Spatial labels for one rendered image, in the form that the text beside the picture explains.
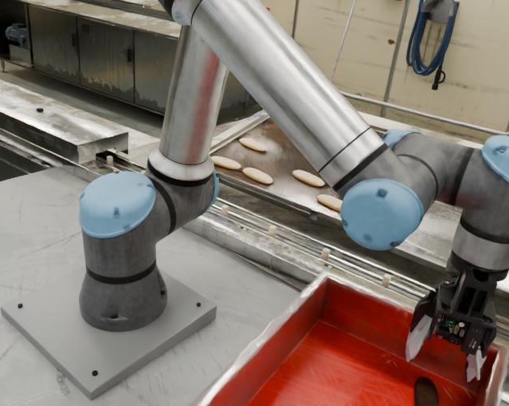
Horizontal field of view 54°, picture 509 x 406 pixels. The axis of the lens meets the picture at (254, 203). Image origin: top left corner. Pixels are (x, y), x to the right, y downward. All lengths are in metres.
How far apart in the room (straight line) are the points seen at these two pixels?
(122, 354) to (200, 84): 0.44
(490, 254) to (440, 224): 0.58
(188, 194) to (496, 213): 0.48
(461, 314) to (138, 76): 3.93
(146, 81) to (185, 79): 3.57
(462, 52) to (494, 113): 0.58
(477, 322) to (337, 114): 0.32
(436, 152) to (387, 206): 0.15
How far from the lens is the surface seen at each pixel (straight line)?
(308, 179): 1.29
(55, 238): 1.18
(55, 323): 0.91
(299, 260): 1.04
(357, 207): 0.51
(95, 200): 0.79
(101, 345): 0.86
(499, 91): 4.68
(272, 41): 0.55
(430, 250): 1.14
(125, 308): 0.85
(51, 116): 1.66
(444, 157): 0.63
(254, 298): 0.99
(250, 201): 1.35
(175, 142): 0.82
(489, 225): 0.64
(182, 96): 0.78
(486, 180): 0.62
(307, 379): 0.85
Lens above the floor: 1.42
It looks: 26 degrees down
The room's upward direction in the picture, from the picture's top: 6 degrees clockwise
